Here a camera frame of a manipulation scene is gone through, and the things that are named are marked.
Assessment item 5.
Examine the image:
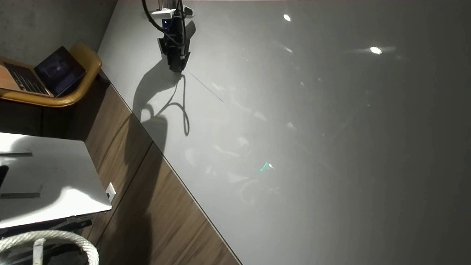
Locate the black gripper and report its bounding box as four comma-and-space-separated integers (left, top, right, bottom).
156, 13, 197, 61

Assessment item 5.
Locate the large white whiteboard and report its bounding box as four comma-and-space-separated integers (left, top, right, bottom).
95, 0, 471, 265

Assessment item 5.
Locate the open laptop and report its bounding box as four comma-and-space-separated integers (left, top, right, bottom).
1, 45, 88, 98

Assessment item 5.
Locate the white table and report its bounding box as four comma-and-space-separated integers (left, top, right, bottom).
0, 130, 116, 229

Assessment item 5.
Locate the dark flat strip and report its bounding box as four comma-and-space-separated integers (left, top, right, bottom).
0, 150, 33, 158

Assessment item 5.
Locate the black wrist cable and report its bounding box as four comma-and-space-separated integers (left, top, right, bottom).
141, 0, 170, 38

